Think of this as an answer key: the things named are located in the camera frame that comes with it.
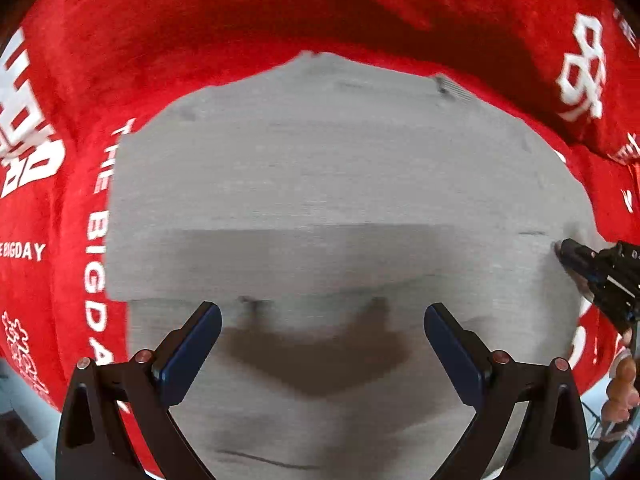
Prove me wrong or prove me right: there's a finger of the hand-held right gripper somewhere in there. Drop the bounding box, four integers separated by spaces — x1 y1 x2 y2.
552 239 607 272
567 262 632 333

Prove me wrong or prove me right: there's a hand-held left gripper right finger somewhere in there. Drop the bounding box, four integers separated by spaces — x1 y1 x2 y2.
424 302 591 480

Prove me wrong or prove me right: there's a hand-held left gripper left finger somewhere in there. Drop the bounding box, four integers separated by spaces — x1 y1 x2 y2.
55 301 223 480

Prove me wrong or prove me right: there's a grey knit garment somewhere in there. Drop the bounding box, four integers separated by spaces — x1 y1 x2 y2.
106 51 601 480

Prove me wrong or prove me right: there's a person's right hand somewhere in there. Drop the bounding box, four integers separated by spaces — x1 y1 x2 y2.
601 329 640 442

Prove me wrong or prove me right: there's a red printed blanket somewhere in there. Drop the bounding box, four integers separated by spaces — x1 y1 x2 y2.
0 0 640 480

